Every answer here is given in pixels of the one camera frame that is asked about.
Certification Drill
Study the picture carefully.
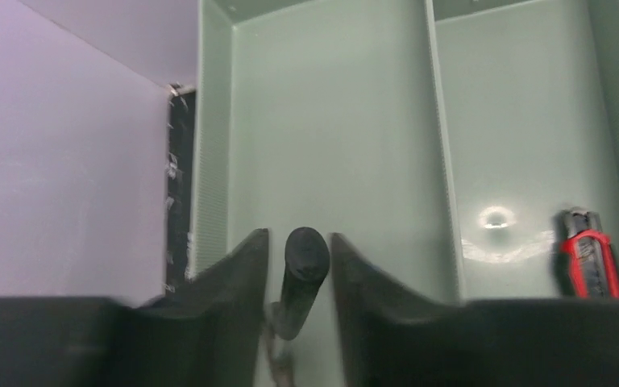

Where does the black handled tool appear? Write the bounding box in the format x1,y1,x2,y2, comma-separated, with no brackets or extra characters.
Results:
262,227,330,386

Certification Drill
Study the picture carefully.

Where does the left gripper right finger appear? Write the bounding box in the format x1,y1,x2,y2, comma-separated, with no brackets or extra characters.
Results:
330,233,619,386

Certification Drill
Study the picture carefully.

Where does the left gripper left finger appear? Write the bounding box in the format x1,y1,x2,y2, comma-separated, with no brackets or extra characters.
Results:
0,229,269,386

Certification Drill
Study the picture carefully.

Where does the green plastic tool box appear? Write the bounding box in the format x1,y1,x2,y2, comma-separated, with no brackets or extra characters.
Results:
189,0,619,387

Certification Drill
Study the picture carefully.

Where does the red utility knife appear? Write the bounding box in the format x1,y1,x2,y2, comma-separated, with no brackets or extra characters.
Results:
555,207,619,299

